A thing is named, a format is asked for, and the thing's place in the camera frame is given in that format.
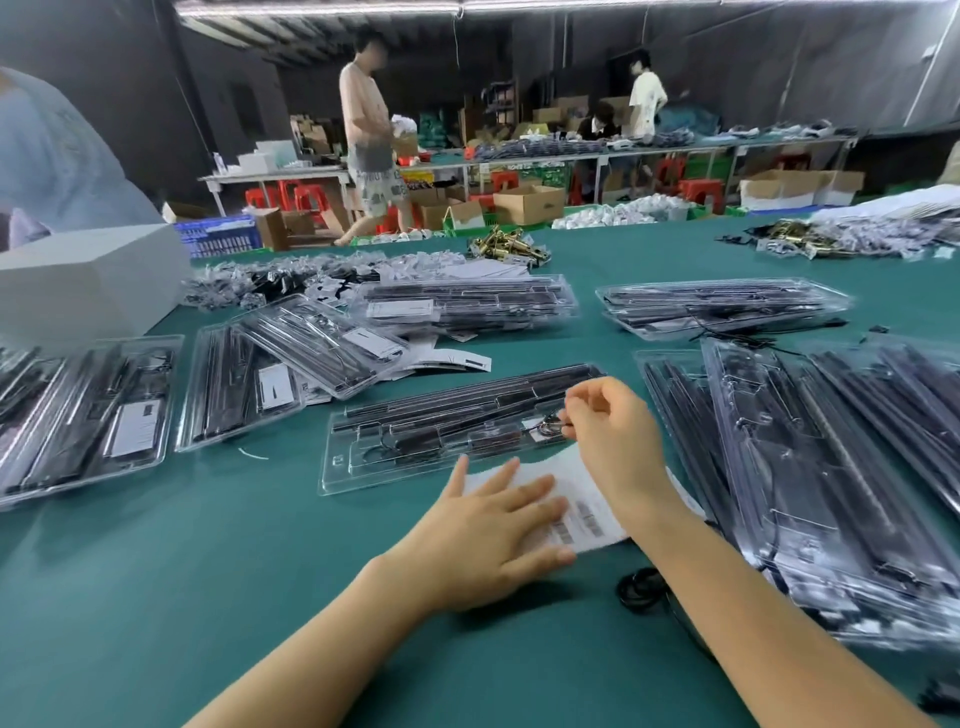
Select person's left hand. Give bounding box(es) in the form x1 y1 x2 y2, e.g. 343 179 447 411
381 453 578 616

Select person's right hand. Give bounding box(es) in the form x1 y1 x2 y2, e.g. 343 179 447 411
558 376 678 528

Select white paper label card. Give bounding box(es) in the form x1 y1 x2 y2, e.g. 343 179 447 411
461 444 706 558

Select person's left forearm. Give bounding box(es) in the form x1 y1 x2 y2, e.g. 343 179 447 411
183 555 451 728

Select person's right forearm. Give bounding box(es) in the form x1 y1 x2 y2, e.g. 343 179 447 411
622 480 939 728

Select clear blister tray black parts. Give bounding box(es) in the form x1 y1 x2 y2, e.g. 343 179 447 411
318 363 607 497

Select clear blister pack black rods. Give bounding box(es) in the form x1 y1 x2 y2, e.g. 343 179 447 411
636 349 755 530
231 293 411 401
808 339 960 515
700 336 960 650
174 321 333 454
0 334 186 513

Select loose white label cards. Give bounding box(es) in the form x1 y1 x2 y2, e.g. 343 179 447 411
386 336 494 381

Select stack of clear blister packs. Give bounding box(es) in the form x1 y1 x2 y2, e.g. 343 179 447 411
595 276 855 343
351 273 580 340

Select pile of gold metal clips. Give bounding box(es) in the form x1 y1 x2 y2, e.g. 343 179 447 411
467 224 554 269

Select pile of white bags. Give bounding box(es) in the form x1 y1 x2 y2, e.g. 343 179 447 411
551 192 693 231

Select open brown cardboard box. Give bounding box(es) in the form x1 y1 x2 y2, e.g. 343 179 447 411
492 184 566 227

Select pile of small bagged parts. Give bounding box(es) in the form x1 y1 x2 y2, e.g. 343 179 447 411
182 249 470 313

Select long work table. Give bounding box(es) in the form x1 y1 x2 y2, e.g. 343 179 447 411
420 133 861 200

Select small brown cardboard box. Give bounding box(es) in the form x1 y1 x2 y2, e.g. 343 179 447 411
249 207 291 252

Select pile of bagged gold parts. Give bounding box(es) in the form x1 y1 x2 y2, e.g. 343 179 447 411
716 216 960 261

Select large open cardboard box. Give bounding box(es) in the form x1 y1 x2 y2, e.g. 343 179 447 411
738 168 866 212

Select blue plastic crate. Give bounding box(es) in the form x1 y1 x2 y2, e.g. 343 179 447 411
173 214 264 261

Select white work table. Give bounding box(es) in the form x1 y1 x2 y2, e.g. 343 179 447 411
198 165 354 219

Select stack of white sheets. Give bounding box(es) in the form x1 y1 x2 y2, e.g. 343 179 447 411
812 182 960 228

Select fluorescent ceiling light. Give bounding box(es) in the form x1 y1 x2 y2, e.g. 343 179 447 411
173 0 960 19

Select white cardboard box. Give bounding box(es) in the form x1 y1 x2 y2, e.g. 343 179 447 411
0 222 194 355

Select black coiled cord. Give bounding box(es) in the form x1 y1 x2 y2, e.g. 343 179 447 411
615 567 671 614

